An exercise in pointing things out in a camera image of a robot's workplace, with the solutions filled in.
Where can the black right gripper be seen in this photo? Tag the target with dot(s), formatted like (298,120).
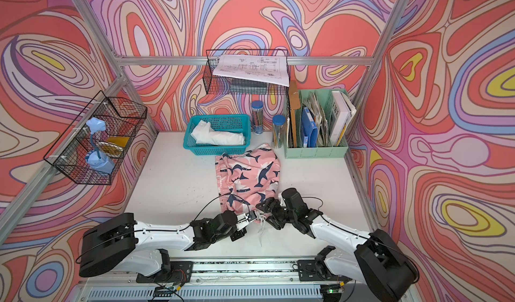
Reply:
(270,201)

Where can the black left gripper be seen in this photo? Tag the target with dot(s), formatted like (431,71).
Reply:
(240,233)

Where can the pink shark print shorts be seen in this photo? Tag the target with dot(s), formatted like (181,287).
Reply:
(245,180)

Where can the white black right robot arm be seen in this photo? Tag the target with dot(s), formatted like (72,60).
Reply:
(350,255)

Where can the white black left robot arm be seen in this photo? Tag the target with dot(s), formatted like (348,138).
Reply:
(123,244)

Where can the blue lid straw tube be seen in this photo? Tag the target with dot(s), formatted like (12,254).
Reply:
(278,126)

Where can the blue binder folder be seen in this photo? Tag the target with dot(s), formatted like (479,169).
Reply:
(310,130)

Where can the mint green file organizer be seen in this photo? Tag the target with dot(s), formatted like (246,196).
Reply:
(323,97)

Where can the white folded cloth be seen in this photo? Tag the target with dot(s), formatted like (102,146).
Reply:
(203,133)

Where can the teal plastic basket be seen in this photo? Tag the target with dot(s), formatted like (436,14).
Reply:
(237,124)

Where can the blue lid pencil tube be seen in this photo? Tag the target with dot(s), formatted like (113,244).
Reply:
(257,108)

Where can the stack of worn papers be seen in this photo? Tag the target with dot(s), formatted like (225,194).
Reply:
(318,114)

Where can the brown cardboard folder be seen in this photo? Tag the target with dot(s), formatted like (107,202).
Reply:
(295,104)

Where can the white yellow book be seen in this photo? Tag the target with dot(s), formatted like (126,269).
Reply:
(341,112)

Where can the yellow item in basket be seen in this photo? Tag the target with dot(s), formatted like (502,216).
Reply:
(114,146)

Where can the white printed paper sheet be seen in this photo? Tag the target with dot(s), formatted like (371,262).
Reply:
(264,69)

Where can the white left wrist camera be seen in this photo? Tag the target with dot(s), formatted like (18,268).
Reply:
(243,220)

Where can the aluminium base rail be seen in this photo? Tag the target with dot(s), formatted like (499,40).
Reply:
(261,279)

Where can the black wire side basket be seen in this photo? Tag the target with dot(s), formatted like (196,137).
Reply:
(123,117)

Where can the black wire wall basket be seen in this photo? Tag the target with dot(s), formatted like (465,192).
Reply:
(215,85)

